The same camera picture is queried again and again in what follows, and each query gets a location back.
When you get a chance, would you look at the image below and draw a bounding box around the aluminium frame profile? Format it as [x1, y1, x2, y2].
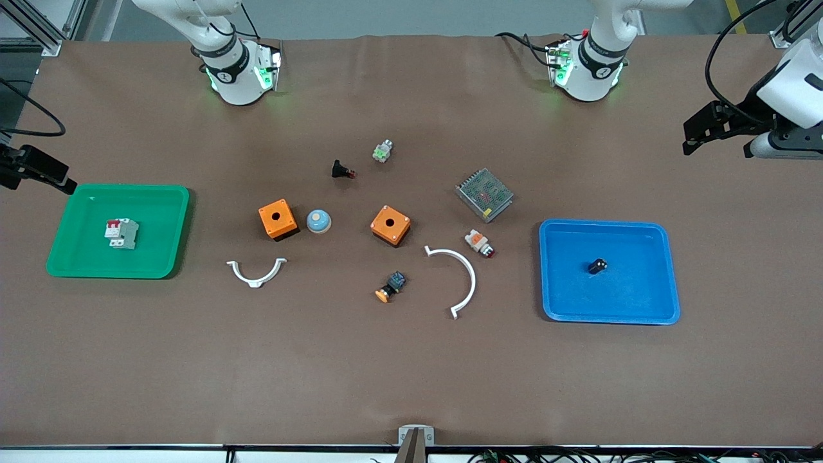
[0, 0, 89, 57]
[769, 0, 823, 50]

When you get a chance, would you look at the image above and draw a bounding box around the large white half-ring clamp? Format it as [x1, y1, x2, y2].
[424, 245, 478, 320]

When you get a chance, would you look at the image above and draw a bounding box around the black right base cable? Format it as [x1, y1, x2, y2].
[193, 0, 262, 41]

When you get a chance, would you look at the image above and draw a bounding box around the green plastic tray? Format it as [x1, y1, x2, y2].
[46, 184, 191, 280]

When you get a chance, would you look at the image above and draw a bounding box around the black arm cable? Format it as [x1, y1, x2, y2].
[705, 0, 785, 127]
[0, 77, 67, 138]

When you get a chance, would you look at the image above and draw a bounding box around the metal mesh power supply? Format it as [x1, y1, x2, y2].
[455, 168, 515, 224]

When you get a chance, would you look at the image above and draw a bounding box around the orange button box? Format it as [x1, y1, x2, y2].
[370, 204, 412, 248]
[258, 198, 300, 242]

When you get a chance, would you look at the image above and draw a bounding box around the blue plastic tray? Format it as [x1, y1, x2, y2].
[539, 219, 682, 325]

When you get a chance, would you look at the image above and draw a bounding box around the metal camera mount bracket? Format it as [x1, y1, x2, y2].
[393, 424, 436, 463]

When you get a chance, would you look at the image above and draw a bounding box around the black left base cable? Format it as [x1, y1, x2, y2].
[495, 31, 561, 57]

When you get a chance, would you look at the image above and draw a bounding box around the black base cable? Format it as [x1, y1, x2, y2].
[495, 31, 561, 57]
[193, 0, 262, 41]

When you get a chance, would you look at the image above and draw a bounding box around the white orange red button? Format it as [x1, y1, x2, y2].
[464, 228, 496, 259]

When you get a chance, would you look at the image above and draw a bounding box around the yellow button black blue body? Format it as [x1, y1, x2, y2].
[375, 271, 408, 304]

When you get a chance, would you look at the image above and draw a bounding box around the small white half-ring clamp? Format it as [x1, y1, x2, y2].
[226, 258, 288, 289]

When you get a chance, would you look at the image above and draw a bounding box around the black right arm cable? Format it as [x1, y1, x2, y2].
[0, 77, 67, 138]

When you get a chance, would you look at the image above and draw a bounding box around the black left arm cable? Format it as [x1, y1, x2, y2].
[705, 0, 785, 127]

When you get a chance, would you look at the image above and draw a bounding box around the grey circuit breaker red switch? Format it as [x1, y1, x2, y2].
[104, 218, 140, 251]

